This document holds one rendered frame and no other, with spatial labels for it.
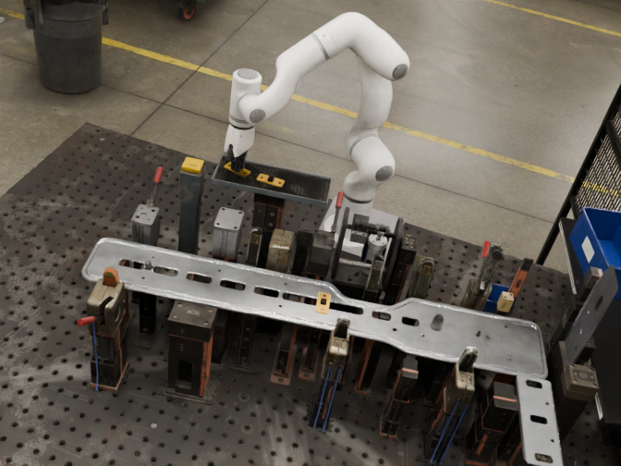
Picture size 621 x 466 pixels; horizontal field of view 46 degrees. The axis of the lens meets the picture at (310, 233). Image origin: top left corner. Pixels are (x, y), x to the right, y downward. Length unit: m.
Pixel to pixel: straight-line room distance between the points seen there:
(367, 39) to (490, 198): 2.55
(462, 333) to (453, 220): 2.16
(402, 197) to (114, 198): 1.99
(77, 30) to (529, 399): 3.52
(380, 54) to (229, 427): 1.18
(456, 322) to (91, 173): 1.61
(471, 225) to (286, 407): 2.33
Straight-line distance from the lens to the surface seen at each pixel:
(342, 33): 2.17
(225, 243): 2.23
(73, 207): 2.91
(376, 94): 2.35
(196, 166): 2.34
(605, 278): 2.13
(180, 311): 2.05
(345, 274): 2.32
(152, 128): 4.64
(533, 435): 2.06
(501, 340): 2.24
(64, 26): 4.72
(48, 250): 2.73
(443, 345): 2.15
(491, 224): 4.40
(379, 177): 2.45
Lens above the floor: 2.52
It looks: 40 degrees down
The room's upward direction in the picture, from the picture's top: 11 degrees clockwise
